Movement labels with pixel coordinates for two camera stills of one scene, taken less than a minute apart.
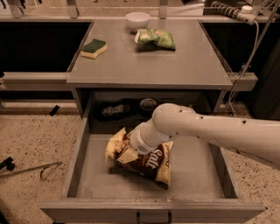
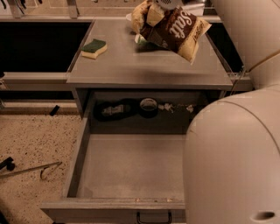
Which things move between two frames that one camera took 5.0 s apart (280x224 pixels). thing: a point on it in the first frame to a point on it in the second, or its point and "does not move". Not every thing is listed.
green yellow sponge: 92,50 does not move
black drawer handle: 139,221 does not move
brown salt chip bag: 155,164 to 180,32
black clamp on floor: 8,164 does not move
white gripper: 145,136 to 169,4
